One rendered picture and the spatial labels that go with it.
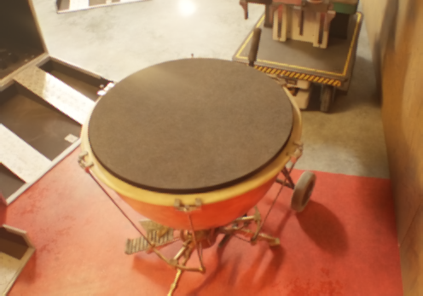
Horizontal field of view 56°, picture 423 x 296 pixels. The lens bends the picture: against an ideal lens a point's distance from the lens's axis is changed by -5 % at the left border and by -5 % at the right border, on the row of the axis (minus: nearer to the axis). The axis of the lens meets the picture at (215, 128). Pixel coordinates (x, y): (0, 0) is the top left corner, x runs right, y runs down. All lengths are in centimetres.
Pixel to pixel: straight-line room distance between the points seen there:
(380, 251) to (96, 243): 131
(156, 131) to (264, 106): 35
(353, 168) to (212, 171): 130
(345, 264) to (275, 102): 88
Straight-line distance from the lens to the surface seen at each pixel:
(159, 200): 112
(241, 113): 131
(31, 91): 297
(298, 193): 193
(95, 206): 220
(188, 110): 134
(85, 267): 200
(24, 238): 210
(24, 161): 254
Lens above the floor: 163
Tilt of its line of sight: 41 degrees down
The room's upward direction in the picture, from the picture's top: 4 degrees counter-clockwise
